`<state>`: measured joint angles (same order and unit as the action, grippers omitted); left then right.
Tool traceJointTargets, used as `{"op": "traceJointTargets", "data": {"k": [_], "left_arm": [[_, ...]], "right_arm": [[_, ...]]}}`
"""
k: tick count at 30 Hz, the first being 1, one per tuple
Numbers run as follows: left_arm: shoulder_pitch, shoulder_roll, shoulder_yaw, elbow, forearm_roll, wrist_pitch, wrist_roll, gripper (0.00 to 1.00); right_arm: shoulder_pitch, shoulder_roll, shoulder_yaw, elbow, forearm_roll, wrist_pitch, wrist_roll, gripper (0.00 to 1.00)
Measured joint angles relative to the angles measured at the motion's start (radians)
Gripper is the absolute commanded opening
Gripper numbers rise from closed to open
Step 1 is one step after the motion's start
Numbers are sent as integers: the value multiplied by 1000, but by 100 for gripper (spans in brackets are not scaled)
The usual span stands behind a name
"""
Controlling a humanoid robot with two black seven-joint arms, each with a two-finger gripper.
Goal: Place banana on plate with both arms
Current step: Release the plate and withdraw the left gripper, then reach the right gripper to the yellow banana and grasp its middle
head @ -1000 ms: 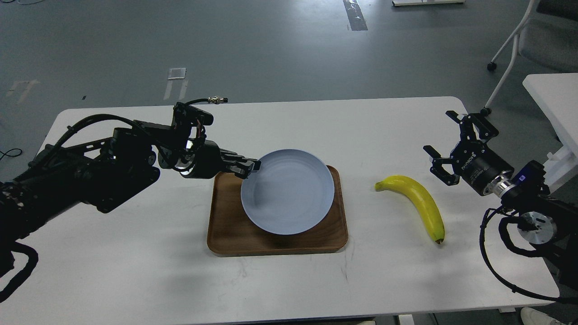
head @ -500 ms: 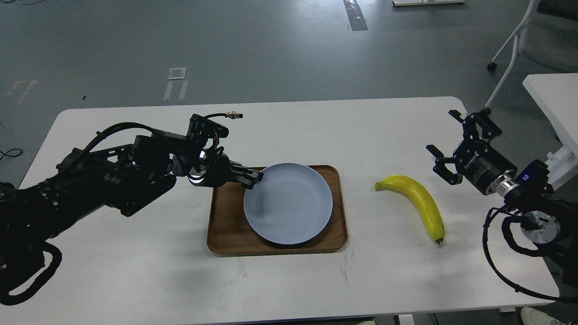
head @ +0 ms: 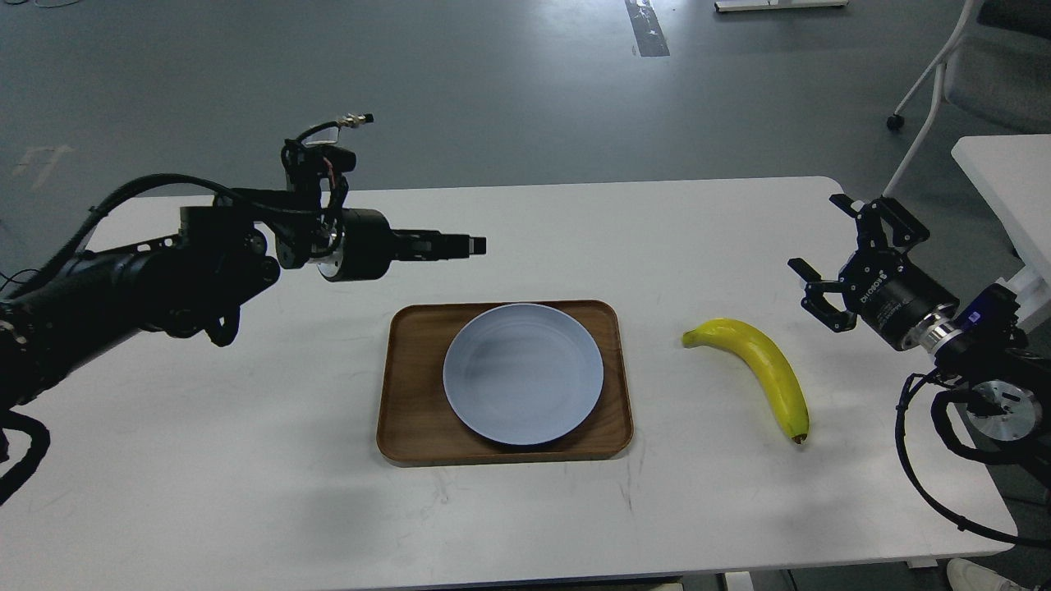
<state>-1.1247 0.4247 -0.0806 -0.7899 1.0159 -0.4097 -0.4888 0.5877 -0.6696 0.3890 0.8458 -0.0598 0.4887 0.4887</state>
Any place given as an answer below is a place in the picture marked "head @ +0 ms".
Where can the brown wooden tray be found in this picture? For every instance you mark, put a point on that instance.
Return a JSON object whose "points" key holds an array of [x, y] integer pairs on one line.
{"points": [[418, 427]]}

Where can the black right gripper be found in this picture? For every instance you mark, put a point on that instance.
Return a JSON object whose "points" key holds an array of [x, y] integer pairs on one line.
{"points": [[878, 282]]}

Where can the white side table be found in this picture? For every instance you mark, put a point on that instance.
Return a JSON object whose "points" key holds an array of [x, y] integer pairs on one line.
{"points": [[1012, 173]]}

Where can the yellow banana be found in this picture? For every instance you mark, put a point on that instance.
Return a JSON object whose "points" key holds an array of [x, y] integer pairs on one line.
{"points": [[767, 362]]}

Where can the white rolling chair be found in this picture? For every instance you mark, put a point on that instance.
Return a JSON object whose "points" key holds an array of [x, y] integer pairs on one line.
{"points": [[993, 80]]}

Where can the white shoe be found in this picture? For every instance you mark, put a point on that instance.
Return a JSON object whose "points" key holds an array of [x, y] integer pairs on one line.
{"points": [[967, 575]]}

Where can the light blue plate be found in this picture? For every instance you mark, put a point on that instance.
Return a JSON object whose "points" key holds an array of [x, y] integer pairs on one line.
{"points": [[523, 374]]}

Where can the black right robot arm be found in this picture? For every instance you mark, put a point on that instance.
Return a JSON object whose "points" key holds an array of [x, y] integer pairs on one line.
{"points": [[996, 408]]}

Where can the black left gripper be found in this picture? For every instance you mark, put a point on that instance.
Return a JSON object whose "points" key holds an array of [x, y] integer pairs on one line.
{"points": [[367, 246]]}

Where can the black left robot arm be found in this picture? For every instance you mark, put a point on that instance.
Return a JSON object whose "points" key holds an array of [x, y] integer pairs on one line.
{"points": [[83, 302]]}

